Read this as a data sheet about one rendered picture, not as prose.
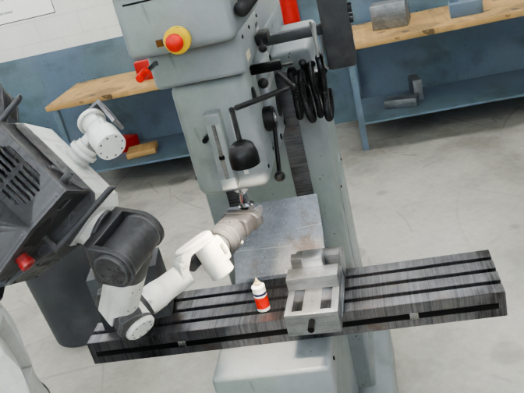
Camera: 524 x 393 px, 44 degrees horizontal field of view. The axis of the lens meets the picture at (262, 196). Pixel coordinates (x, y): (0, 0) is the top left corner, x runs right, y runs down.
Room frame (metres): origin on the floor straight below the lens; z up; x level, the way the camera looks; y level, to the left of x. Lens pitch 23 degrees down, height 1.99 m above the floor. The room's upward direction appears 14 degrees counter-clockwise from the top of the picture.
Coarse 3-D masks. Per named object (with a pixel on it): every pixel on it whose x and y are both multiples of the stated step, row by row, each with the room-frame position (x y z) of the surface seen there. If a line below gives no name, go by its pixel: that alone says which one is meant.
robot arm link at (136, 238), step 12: (132, 216) 1.29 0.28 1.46; (120, 228) 1.25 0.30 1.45; (132, 228) 1.24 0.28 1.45; (144, 228) 1.25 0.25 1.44; (156, 228) 1.27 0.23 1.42; (108, 240) 1.22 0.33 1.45; (120, 240) 1.21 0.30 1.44; (132, 240) 1.22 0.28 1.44; (144, 240) 1.23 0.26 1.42; (156, 240) 1.26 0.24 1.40; (120, 252) 1.18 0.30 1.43; (132, 252) 1.19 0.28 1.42; (144, 252) 1.22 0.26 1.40; (144, 264) 1.25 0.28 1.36; (144, 276) 1.27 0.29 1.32
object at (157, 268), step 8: (152, 256) 1.83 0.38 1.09; (160, 256) 1.86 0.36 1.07; (152, 264) 1.77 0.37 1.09; (160, 264) 1.82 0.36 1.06; (152, 272) 1.76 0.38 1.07; (160, 272) 1.79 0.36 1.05; (88, 280) 1.77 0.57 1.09; (152, 280) 1.76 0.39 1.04; (88, 288) 1.77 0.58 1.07; (96, 288) 1.77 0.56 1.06; (96, 296) 1.77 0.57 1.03; (168, 304) 1.76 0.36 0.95; (160, 312) 1.76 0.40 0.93; (168, 312) 1.76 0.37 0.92; (104, 320) 1.77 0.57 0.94; (104, 328) 1.77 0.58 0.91; (112, 328) 1.77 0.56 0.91
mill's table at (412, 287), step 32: (448, 256) 1.71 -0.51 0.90; (480, 256) 1.66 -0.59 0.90; (224, 288) 1.85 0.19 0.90; (352, 288) 1.67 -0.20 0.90; (384, 288) 1.62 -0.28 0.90; (416, 288) 1.58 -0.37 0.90; (448, 288) 1.55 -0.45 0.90; (480, 288) 1.51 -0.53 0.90; (160, 320) 1.75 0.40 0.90; (192, 320) 1.71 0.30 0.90; (224, 320) 1.66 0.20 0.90; (256, 320) 1.62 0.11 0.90; (352, 320) 1.55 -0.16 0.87; (384, 320) 1.53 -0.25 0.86; (416, 320) 1.52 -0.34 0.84; (448, 320) 1.50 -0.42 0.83; (96, 352) 1.72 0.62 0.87; (128, 352) 1.70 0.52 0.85; (160, 352) 1.68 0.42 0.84
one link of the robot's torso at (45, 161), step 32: (0, 128) 1.22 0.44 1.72; (32, 128) 1.36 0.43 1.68; (0, 160) 1.32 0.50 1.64; (32, 160) 1.18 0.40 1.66; (64, 160) 1.31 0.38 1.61; (0, 192) 1.18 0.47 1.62; (32, 192) 1.40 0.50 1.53; (64, 192) 1.15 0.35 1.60; (96, 192) 1.27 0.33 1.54; (0, 224) 1.16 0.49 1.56; (32, 224) 1.14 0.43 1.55; (64, 224) 1.24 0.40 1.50; (96, 224) 1.25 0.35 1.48; (0, 256) 1.15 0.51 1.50; (32, 256) 1.23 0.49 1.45; (64, 256) 1.33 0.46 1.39
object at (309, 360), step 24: (336, 336) 1.69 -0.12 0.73; (240, 360) 1.56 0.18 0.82; (264, 360) 1.53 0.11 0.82; (288, 360) 1.51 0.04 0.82; (312, 360) 1.48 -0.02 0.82; (336, 360) 1.58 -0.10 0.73; (216, 384) 1.51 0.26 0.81; (240, 384) 1.49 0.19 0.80; (264, 384) 1.48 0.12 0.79; (288, 384) 1.46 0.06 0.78; (312, 384) 1.45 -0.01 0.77; (336, 384) 1.48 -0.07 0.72
